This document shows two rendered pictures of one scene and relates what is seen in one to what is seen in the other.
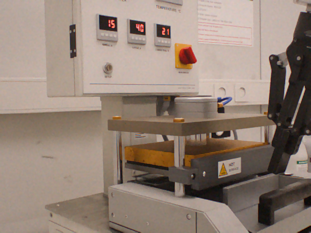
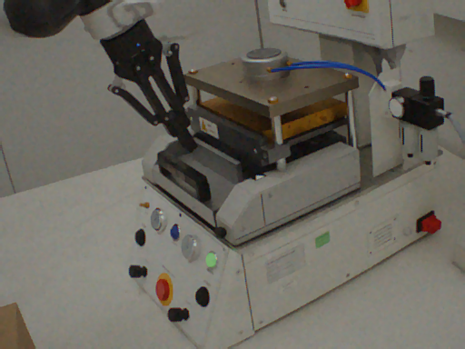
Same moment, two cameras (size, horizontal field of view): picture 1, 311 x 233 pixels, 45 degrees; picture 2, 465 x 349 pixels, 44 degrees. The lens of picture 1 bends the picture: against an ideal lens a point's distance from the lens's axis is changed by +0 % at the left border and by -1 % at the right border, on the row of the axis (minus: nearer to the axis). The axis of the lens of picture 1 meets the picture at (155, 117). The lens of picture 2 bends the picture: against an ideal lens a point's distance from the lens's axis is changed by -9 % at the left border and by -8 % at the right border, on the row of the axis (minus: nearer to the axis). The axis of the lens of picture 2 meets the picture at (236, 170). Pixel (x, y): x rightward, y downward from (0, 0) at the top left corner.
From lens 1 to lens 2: 1.40 m
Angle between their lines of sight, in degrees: 102
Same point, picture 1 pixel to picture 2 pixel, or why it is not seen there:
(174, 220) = not seen: hidden behind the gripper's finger
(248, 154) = (223, 126)
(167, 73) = (338, 14)
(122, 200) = not seen: hidden behind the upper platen
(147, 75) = (317, 14)
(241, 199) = (202, 156)
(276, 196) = (160, 156)
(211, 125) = (202, 85)
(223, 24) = not seen: outside the picture
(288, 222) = (173, 185)
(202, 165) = (190, 112)
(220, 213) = (159, 144)
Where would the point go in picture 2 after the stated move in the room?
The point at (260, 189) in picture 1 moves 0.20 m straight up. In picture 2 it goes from (217, 163) to (199, 46)
